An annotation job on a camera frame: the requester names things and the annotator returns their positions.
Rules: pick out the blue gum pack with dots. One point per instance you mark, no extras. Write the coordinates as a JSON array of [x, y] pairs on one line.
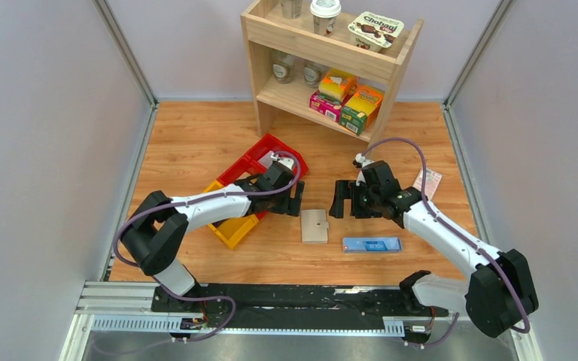
[[371, 245]]

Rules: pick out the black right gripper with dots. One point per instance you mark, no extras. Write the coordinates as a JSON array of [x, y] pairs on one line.
[[354, 200]]

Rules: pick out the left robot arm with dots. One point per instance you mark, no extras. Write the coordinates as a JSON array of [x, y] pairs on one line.
[[154, 233]]

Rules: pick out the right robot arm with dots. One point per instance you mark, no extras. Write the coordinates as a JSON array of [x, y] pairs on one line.
[[498, 291]]

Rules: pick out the yellow plastic bin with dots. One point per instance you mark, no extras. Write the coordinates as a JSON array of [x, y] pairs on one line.
[[233, 231]]

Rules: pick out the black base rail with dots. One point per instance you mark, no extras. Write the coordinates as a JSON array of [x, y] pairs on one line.
[[308, 307]]

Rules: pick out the Chobani yogurt cup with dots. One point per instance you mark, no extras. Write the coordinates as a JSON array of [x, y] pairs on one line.
[[374, 32]]

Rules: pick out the pink snack packet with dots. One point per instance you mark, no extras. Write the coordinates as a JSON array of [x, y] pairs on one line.
[[428, 182]]

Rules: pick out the red plastic bin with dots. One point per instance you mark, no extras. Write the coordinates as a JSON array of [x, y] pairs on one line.
[[260, 153], [243, 167]]

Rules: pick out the green yellow juice carton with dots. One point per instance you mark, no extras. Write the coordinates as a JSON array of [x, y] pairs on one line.
[[361, 108]]

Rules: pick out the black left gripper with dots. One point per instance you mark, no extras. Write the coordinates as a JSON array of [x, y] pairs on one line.
[[285, 198]]

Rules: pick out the right glass water bottle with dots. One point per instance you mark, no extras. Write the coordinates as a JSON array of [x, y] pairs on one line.
[[313, 73]]

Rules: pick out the pink orange juice carton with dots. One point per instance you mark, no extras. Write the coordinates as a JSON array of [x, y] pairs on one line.
[[333, 92]]

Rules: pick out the paper coffee cup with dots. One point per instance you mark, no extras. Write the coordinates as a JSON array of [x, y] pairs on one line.
[[325, 13]]

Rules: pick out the metal can on shelf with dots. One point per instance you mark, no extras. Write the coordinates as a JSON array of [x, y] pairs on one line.
[[291, 9]]

